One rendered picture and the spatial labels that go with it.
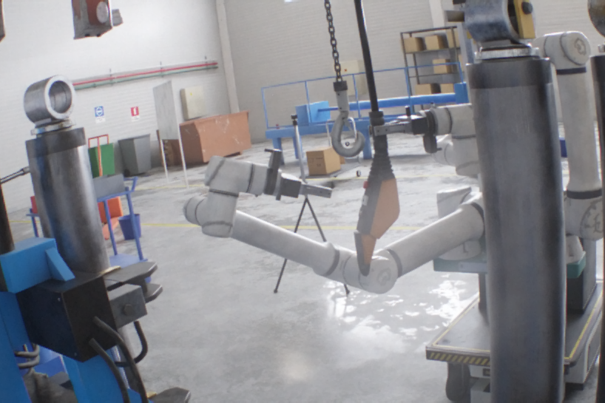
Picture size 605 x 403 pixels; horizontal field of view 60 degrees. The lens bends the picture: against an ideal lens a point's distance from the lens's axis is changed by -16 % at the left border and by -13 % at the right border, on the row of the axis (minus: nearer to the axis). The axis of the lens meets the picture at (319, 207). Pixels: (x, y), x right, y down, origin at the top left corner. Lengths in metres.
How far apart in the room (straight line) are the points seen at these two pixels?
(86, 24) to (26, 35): 12.44
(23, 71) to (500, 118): 13.29
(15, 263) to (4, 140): 12.14
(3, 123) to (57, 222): 11.91
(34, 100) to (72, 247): 0.48
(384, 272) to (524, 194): 0.71
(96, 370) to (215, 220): 0.55
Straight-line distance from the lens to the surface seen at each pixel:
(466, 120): 1.80
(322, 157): 8.43
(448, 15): 1.44
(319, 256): 1.97
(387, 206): 1.74
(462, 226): 2.18
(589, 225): 2.10
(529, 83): 1.34
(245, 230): 1.82
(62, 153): 1.84
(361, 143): 1.63
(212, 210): 1.64
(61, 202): 1.85
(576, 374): 2.64
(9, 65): 14.03
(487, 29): 1.39
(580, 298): 2.73
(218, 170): 1.63
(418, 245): 2.04
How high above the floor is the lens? 1.46
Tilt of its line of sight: 12 degrees down
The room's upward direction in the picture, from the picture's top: 9 degrees counter-clockwise
